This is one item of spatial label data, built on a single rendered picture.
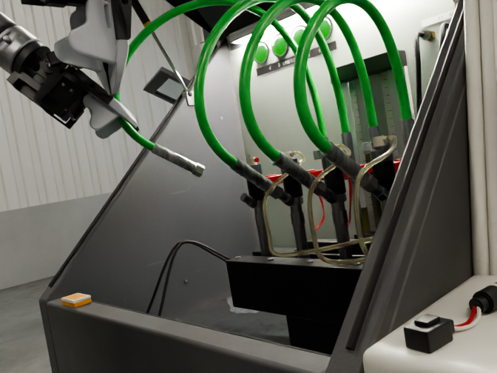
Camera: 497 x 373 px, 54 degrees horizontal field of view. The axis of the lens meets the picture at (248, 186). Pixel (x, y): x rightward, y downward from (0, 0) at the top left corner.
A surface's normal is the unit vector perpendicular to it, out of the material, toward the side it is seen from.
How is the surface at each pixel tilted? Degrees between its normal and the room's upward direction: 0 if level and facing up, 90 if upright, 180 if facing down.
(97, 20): 93
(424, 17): 90
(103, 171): 90
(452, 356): 0
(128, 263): 90
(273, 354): 0
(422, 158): 43
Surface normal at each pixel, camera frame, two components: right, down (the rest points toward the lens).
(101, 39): 0.69, -0.02
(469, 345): -0.16, -0.99
